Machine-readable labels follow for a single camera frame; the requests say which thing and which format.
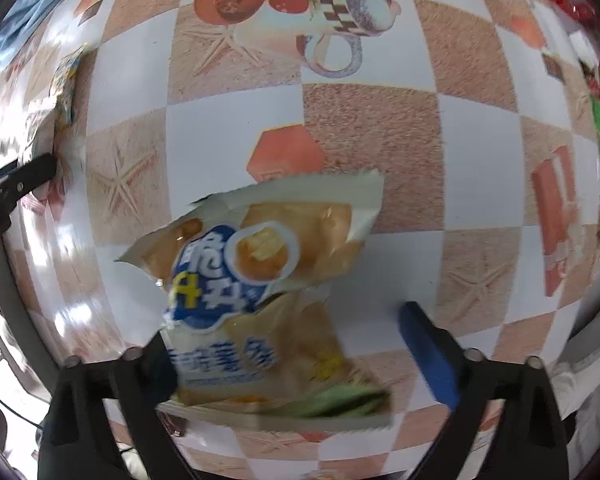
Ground yellow green snack packet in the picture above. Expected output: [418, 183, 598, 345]
[50, 45, 88, 128]

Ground blue cloth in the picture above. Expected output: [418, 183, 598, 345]
[0, 0, 91, 68]

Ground white fluffy cloth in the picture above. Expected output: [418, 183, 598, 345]
[550, 280, 600, 461]

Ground cream blue-label snack packet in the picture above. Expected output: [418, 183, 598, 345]
[114, 170, 396, 431]

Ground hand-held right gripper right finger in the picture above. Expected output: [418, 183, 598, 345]
[397, 301, 581, 480]

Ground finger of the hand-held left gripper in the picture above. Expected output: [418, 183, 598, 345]
[0, 152, 60, 211]

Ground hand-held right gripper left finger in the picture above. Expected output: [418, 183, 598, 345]
[36, 332, 201, 480]

